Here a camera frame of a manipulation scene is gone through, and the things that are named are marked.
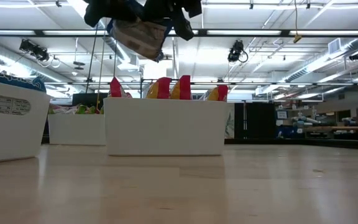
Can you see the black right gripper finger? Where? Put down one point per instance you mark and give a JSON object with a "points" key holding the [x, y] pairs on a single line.
{"points": [[183, 25]]}

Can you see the blue Maruchan ramen packet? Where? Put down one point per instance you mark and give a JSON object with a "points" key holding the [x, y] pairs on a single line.
{"points": [[11, 81], [141, 40]]}

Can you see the red Maruchan beef ramen packet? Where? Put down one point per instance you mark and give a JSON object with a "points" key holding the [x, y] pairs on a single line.
{"points": [[163, 88], [185, 88], [115, 88], [222, 92]]}

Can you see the green pink Maruchan ramen packet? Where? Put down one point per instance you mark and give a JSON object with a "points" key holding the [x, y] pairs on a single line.
{"points": [[62, 109], [81, 109], [92, 109]]}

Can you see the white plastic bin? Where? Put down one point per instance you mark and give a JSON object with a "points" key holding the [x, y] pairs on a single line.
{"points": [[11, 137], [166, 130], [76, 130]]}

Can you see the black monitor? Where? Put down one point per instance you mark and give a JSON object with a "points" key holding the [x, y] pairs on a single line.
{"points": [[89, 99]]}

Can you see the black beam with light strips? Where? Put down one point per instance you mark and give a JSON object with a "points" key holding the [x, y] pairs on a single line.
{"points": [[11, 32]]}

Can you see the black cabinet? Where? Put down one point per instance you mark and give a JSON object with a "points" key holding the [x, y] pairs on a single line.
{"points": [[259, 121]]}

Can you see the white vent grille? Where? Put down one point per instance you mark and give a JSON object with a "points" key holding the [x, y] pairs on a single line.
{"points": [[334, 46]]}

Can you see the blue storage crate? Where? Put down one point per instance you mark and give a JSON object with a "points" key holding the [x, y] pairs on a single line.
{"points": [[291, 133]]}

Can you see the black ceiling speaker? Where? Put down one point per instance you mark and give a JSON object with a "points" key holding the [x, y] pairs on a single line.
{"points": [[356, 56]]}

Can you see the wooden background table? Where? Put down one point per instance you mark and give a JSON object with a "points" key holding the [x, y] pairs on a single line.
{"points": [[353, 127]]}

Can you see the black horizontal rail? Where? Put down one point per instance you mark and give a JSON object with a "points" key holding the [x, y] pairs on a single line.
{"points": [[291, 83]]}

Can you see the black table frame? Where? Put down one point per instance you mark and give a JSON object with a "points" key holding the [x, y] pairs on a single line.
{"points": [[253, 141]]}

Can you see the silver ventilation duct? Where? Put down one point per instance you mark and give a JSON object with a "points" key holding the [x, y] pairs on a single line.
{"points": [[322, 61]]}

